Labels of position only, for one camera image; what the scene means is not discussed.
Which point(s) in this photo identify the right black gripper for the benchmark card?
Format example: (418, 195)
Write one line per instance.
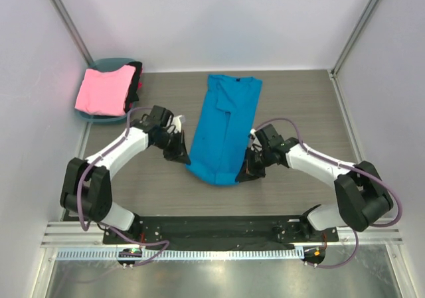
(255, 160)

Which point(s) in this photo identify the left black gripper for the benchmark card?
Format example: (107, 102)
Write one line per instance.
(173, 142)

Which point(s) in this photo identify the blue t shirt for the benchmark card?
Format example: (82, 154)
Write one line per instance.
(221, 137)

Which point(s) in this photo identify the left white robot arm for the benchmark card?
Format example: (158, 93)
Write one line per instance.
(87, 186)

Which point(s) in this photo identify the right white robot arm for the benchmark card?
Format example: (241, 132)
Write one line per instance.
(361, 199)

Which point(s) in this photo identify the black and red folded clothes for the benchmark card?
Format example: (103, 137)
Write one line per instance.
(132, 96)

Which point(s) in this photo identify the pink folded t shirt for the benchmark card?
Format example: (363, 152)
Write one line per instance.
(104, 93)

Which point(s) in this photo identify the teal plastic basin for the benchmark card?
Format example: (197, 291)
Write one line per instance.
(106, 65)

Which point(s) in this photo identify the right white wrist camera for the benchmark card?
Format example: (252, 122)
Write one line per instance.
(253, 138)

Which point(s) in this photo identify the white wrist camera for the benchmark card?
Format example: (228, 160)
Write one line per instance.
(253, 138)
(177, 123)

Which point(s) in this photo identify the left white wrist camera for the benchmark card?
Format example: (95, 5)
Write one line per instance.
(177, 123)

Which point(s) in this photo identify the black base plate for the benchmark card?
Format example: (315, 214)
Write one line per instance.
(230, 233)

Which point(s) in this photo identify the aluminium frame rail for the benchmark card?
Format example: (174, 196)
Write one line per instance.
(70, 235)

